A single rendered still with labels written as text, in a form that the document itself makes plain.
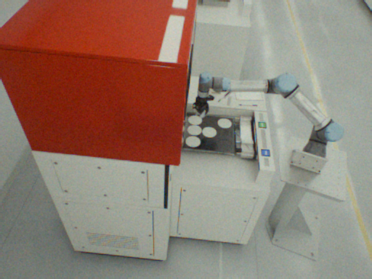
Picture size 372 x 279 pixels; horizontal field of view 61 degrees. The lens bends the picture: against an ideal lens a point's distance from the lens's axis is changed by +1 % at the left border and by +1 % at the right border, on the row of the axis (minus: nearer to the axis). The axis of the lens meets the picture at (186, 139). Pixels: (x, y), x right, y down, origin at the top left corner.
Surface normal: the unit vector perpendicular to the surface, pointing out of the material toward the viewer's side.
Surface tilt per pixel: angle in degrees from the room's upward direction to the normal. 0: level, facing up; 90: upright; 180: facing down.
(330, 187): 0
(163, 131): 90
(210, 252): 0
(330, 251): 0
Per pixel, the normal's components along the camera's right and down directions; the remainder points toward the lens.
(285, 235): 0.07, -0.69
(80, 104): -0.09, 0.72
